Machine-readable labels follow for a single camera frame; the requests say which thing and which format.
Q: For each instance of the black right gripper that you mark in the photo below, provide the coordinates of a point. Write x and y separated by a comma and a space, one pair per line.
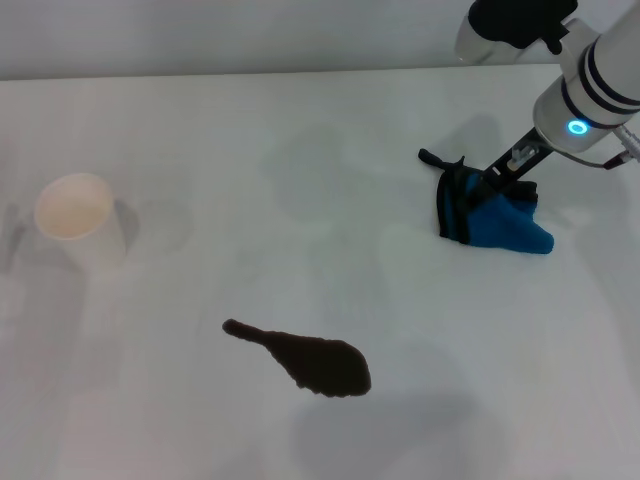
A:
515, 162

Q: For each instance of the blue rag with black trim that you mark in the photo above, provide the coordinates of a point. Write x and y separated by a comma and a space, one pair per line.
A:
500, 225

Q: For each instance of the white paper cup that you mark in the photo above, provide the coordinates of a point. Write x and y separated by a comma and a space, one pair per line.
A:
80, 220

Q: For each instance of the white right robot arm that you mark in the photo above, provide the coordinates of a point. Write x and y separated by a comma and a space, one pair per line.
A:
595, 85

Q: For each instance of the black water stain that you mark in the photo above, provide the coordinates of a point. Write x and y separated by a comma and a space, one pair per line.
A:
325, 367

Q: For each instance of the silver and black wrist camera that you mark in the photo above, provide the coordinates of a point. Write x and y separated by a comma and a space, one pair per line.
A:
505, 25

